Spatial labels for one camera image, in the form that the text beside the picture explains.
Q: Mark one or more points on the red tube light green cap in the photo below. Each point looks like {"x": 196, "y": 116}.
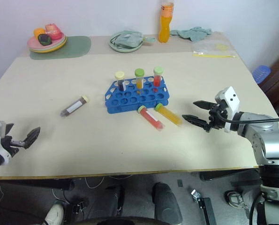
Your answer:
{"x": 157, "y": 79}

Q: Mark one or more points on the clear zip bag yellow strip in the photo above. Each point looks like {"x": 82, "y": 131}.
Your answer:
{"x": 212, "y": 49}

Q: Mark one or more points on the black table crossbar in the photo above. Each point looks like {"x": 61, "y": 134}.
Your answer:
{"x": 36, "y": 184}
{"x": 228, "y": 174}

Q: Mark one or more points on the yellow plate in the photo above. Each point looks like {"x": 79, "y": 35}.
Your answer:
{"x": 47, "y": 51}

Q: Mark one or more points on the grey white sneaker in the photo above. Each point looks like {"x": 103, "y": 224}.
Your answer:
{"x": 236, "y": 199}

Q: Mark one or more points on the blue plastic stool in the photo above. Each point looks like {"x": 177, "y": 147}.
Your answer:
{"x": 262, "y": 73}

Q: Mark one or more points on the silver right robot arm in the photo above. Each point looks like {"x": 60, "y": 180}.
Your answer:
{"x": 268, "y": 140}

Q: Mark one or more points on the blue test tube rack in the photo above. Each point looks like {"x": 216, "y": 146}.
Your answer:
{"x": 134, "y": 99}

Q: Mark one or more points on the orange toy fruit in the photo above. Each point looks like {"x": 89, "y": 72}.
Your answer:
{"x": 38, "y": 31}

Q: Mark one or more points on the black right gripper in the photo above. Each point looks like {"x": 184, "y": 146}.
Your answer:
{"x": 216, "y": 117}

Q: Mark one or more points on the crumpled green cloth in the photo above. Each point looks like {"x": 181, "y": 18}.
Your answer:
{"x": 193, "y": 32}

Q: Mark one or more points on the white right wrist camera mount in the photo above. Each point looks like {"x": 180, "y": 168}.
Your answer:
{"x": 231, "y": 99}

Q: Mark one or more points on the grey-green fabric pouch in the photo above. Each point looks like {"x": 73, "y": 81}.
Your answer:
{"x": 127, "y": 39}

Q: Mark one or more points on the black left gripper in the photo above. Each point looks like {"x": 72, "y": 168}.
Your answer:
{"x": 9, "y": 148}

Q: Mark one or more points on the orange drink bottle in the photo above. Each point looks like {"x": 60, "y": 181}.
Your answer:
{"x": 165, "y": 25}

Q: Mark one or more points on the dark toy fruit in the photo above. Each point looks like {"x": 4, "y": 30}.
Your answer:
{"x": 44, "y": 39}

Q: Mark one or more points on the small black floor device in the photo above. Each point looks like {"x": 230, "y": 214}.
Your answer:
{"x": 78, "y": 206}

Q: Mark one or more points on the dark tube pale yellow cap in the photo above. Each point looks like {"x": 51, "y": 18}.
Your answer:
{"x": 73, "y": 106}
{"x": 121, "y": 84}

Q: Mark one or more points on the yellow tube green cap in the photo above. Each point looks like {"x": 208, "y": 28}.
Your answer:
{"x": 139, "y": 80}
{"x": 169, "y": 115}

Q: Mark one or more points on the white shoe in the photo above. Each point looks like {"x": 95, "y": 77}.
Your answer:
{"x": 55, "y": 214}

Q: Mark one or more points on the black bar with silver clamp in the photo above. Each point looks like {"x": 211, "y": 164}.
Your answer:
{"x": 207, "y": 208}

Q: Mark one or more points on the pink toy fruit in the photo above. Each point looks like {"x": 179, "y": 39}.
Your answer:
{"x": 53, "y": 30}

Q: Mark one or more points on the brown wooden furniture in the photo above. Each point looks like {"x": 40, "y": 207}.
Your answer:
{"x": 278, "y": 79}

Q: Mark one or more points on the dark rounded shape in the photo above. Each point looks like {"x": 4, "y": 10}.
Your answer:
{"x": 166, "y": 204}

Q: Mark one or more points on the pink plate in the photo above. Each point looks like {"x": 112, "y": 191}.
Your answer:
{"x": 35, "y": 44}

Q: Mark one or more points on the green placemat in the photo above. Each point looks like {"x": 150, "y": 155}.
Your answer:
{"x": 78, "y": 47}

